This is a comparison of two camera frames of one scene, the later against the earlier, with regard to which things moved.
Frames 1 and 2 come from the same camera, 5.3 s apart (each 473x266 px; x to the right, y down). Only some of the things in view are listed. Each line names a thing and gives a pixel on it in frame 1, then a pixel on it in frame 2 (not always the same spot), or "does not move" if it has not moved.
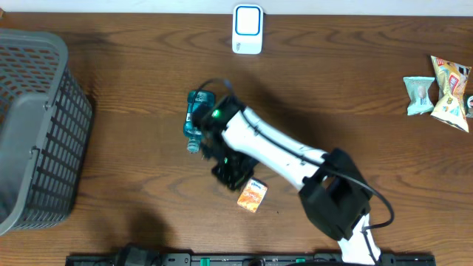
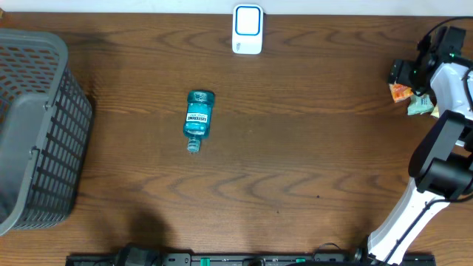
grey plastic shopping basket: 45,118 does not move
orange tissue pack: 253,194 -> 400,91
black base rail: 242,259 does not move
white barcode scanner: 247,29 does not move
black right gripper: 233,182 -> 400,76
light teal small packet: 420,99 does not move
